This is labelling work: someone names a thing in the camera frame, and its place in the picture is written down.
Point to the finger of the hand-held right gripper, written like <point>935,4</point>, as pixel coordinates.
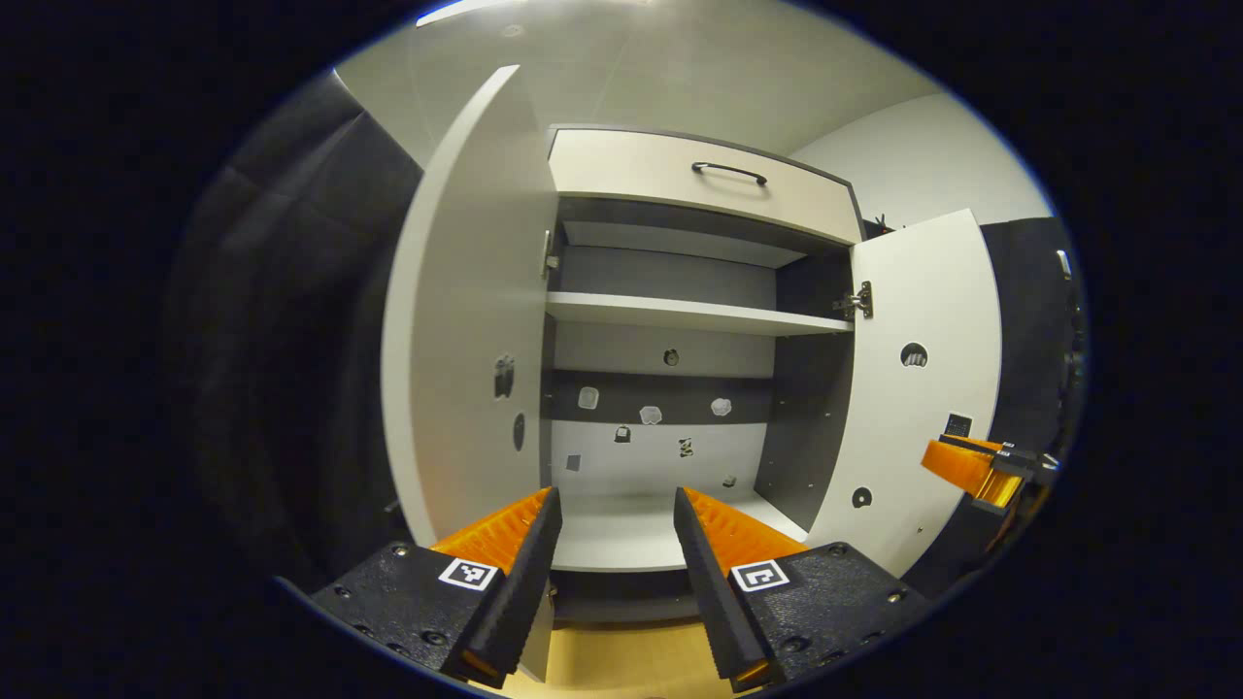
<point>957,464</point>
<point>1000,490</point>

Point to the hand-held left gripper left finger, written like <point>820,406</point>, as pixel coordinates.
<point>510,602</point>

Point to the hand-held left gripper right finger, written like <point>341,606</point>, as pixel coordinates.
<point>714,602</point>

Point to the white cabinet door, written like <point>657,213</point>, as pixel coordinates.
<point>466,291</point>
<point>932,311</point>

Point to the grey double-door shoe cabinet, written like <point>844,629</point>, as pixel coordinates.
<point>670,270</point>

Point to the white cabinet bottom board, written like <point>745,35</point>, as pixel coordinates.
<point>621,534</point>

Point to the metal door hinge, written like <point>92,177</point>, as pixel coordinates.
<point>855,301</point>
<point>550,257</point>

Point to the white cabinet shelf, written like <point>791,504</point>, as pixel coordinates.
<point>680,313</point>

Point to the white cabinet drawer front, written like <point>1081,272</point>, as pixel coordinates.
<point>631,170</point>

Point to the black backdrop cloth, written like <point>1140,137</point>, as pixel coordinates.
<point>291,340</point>
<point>1029,330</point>

